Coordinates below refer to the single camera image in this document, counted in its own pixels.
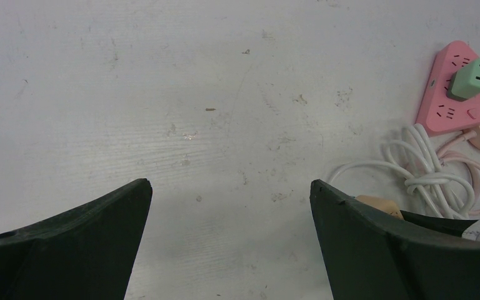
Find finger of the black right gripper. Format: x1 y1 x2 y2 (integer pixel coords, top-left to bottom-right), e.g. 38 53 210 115
401 211 476 237

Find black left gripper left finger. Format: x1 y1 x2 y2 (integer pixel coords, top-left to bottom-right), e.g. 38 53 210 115
0 179 153 299

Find white coiled cable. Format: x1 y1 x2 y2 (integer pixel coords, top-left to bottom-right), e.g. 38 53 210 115
327 123 477 220

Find green plug adapter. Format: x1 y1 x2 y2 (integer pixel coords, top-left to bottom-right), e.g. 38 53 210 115
447 58 480 102

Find beige cube adapter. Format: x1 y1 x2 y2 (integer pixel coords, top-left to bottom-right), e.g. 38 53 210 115
356 195 404 220

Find pink triangular power strip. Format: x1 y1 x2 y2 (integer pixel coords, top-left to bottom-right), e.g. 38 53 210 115
416 41 480 136

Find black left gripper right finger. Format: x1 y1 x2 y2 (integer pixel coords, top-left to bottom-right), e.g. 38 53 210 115
310 179 480 299

